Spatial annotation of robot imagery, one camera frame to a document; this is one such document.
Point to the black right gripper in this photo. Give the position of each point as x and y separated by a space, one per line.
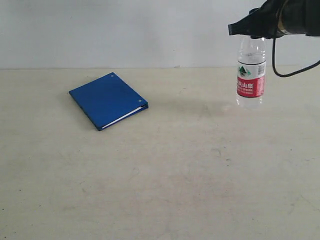
265 23

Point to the clear water bottle red cap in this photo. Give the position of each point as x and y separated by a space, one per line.
251 72

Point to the blue ring binder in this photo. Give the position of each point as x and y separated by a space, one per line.
108 100

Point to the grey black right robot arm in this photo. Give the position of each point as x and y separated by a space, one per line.
301 17

